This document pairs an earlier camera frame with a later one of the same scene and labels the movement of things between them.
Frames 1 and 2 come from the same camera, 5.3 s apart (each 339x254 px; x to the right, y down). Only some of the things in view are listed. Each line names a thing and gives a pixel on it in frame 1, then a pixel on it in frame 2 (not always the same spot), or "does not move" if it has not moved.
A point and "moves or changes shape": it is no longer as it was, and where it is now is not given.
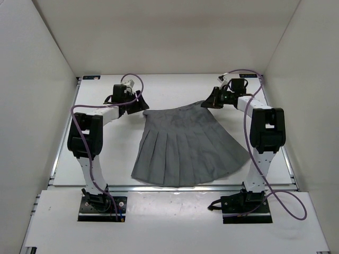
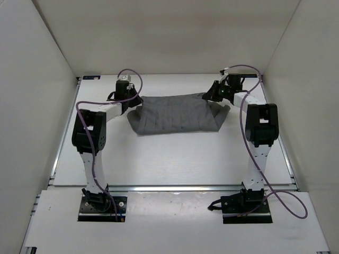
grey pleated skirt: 186,145 moves or changes shape
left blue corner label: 90,77 does not move
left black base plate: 88,212 does not move
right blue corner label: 248,75 does not move
